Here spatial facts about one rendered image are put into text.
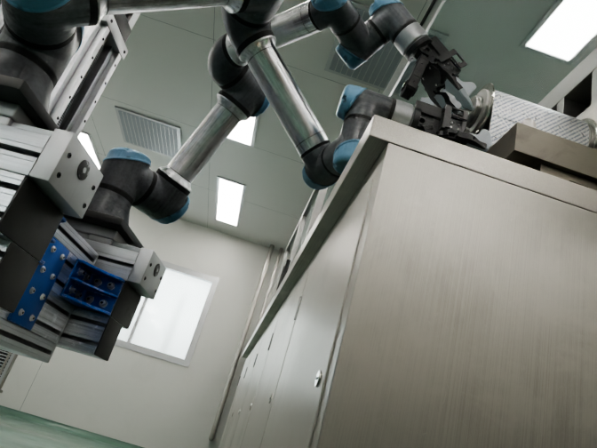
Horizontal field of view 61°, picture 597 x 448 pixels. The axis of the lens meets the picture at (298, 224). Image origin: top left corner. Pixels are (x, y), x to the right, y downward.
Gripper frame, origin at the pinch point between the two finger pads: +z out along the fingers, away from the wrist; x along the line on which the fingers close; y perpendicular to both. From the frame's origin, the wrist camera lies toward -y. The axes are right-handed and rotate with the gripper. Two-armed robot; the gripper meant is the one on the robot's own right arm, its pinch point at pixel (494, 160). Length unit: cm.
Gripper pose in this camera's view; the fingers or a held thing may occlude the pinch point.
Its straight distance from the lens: 116.9
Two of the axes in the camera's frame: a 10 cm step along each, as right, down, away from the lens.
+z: 9.5, 3.1, 0.6
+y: 2.6, -8.8, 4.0
